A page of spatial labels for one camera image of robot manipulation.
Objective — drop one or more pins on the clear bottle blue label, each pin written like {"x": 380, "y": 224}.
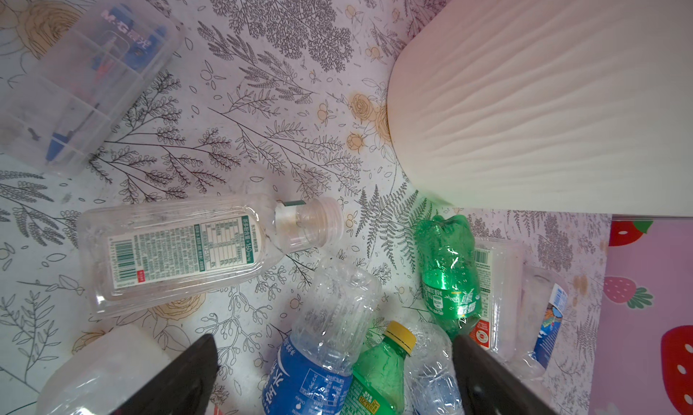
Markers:
{"x": 429, "y": 373}
{"x": 313, "y": 370}

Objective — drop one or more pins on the clear bottle red cap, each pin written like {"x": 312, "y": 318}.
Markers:
{"x": 104, "y": 374}

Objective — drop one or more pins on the green bottle yellow cap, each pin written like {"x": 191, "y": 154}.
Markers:
{"x": 378, "y": 375}

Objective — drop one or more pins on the white plastic waste bin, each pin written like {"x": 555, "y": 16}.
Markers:
{"x": 549, "y": 105}

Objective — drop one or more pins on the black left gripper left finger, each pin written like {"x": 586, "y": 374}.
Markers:
{"x": 183, "y": 387}

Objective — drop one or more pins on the clear plastic pen box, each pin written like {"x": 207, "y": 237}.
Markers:
{"x": 59, "y": 113}

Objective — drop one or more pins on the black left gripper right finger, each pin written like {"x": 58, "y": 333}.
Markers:
{"x": 486, "y": 387}

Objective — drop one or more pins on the clear bottle blue label middle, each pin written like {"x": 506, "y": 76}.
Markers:
{"x": 429, "y": 373}

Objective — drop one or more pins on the clear bottle blue label left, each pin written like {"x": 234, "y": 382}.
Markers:
{"x": 313, "y": 370}

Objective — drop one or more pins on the green bottle near bin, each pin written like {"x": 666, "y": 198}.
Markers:
{"x": 450, "y": 282}

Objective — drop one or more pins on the square clear bottle green label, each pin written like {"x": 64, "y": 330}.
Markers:
{"x": 141, "y": 256}

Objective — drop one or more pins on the square bottle blue artesian label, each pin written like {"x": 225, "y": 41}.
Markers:
{"x": 544, "y": 303}

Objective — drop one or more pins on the clear bottle orange flower label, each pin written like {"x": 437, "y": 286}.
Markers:
{"x": 500, "y": 269}

